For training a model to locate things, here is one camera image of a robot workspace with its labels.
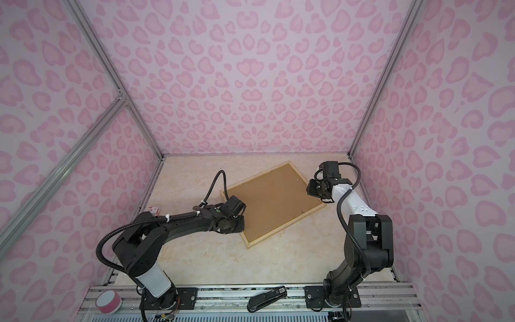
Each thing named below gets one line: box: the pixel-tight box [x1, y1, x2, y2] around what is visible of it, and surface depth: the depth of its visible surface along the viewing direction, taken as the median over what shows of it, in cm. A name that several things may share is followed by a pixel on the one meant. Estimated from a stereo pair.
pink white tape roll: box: [95, 289, 123, 315], surface depth 71 cm
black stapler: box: [246, 285, 288, 313], surface depth 72 cm
